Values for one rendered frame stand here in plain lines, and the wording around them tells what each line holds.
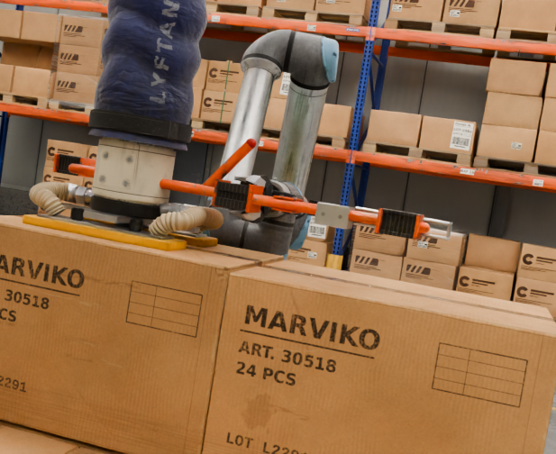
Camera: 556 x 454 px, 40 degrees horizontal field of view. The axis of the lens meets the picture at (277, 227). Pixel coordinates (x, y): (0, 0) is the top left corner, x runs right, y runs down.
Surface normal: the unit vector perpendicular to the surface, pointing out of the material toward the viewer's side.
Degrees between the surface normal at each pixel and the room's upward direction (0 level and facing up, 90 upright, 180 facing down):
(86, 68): 89
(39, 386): 90
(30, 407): 90
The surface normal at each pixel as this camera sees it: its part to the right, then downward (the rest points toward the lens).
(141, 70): 0.16, -0.22
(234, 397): -0.27, 0.02
